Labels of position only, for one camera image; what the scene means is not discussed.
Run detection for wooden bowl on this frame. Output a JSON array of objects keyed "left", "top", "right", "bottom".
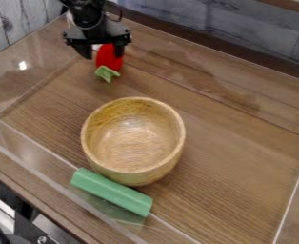
[{"left": 80, "top": 96, "right": 186, "bottom": 187}]

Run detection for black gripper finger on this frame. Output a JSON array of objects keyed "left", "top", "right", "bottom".
[
  {"left": 75, "top": 45, "right": 94, "bottom": 60},
  {"left": 115, "top": 41, "right": 124, "bottom": 58}
]

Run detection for black metal stand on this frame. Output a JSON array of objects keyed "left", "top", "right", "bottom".
[{"left": 0, "top": 213, "right": 55, "bottom": 244}]

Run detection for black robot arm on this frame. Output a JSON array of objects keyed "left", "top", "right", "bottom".
[{"left": 60, "top": 0, "right": 132, "bottom": 59}]

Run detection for red felt fruit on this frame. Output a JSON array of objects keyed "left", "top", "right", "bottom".
[{"left": 95, "top": 44, "right": 123, "bottom": 83}]

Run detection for clear acrylic tray walls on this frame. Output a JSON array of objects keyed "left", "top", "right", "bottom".
[{"left": 0, "top": 20, "right": 299, "bottom": 244}]

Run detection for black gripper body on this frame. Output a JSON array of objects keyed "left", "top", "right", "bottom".
[{"left": 63, "top": 19, "right": 132, "bottom": 46}]

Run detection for green rectangular block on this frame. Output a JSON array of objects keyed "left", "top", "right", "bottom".
[{"left": 69, "top": 168, "right": 154, "bottom": 217}]

